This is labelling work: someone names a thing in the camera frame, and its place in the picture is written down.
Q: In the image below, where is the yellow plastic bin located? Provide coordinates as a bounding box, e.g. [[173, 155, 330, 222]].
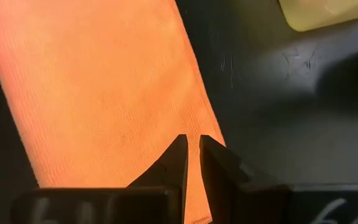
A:
[[278, 0, 358, 32]]

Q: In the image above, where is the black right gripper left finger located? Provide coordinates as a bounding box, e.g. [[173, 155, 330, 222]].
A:
[[11, 134, 188, 224]]

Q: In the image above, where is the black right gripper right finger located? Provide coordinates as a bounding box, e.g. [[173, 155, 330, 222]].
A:
[[199, 135, 358, 224]]

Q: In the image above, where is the orange microfiber towel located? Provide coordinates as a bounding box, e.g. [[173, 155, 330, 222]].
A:
[[0, 0, 227, 224]]

